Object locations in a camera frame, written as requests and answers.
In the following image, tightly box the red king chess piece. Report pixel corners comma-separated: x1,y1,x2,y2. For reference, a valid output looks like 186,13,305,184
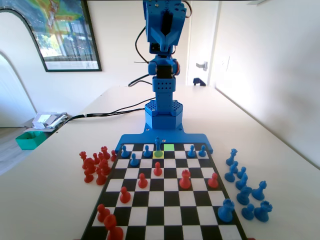
103,214,125,240

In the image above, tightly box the black framed map poster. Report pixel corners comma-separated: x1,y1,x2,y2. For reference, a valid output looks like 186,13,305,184
0,0,103,73

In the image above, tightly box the black table cable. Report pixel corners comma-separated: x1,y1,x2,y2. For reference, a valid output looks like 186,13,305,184
64,98,157,124
64,108,147,125

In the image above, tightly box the blue table clamp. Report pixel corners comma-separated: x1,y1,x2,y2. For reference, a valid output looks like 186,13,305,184
192,77,207,88

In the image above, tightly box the blue king chess piece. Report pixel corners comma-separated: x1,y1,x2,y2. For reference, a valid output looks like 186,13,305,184
153,136,163,158

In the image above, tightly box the blue bishop chess piece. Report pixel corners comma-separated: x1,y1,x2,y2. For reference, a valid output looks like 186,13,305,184
224,161,240,183
235,172,249,191

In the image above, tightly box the red queen chess piece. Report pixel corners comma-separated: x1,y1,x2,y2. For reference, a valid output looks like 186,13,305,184
79,150,89,169

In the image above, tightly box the silver door handle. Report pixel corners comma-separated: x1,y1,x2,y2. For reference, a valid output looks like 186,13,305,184
195,60,209,72

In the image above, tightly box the red servo wire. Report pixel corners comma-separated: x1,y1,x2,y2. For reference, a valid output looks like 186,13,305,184
183,1,193,19

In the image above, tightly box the blue board mounting plate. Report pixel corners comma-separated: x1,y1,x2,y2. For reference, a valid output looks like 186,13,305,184
117,123,215,155

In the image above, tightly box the white door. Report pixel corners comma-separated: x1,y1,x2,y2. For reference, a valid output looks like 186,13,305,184
186,0,221,87

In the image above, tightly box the white arched board black rim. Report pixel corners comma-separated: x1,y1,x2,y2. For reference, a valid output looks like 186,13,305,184
0,7,48,128

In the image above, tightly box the red knight chess piece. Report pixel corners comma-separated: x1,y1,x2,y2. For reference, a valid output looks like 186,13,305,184
82,157,97,175
99,158,112,176

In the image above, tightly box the red rook chess piece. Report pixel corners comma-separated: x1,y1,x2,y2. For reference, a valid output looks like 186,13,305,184
100,146,111,161
178,169,192,190

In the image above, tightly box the blue plastic chess rook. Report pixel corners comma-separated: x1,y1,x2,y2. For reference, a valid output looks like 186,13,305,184
253,200,274,223
217,198,236,224

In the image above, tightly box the green plastic box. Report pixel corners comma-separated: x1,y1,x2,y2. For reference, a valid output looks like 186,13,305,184
15,131,47,151

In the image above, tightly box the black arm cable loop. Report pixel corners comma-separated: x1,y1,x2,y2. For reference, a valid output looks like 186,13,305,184
134,25,150,65

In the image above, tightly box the black and white chessboard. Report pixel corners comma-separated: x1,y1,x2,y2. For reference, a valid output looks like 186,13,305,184
80,142,248,240

